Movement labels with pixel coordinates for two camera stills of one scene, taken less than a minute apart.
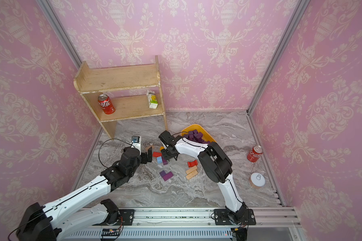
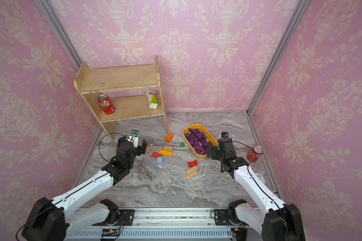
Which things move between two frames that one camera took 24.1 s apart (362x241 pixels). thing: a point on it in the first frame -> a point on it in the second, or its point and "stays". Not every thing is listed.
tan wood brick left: (147, 148) stays
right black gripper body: (166, 153) -> (216, 153)
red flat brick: (157, 154) stays
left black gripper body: (143, 158) -> (138, 151)
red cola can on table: (255, 153) stays
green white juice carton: (152, 99) stays
